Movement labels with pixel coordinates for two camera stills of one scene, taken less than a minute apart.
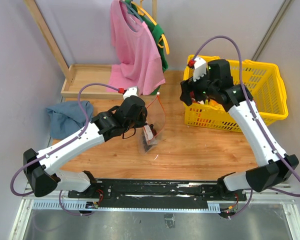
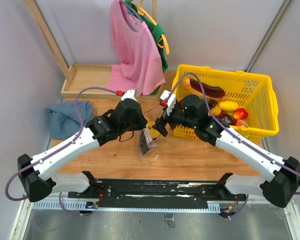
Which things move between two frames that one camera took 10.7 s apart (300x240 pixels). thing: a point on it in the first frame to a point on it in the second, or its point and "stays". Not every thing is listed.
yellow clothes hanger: [142, 10] stays
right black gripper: [188, 85] to [159, 126]
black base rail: [159, 193] stays
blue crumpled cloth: [65, 119] stays
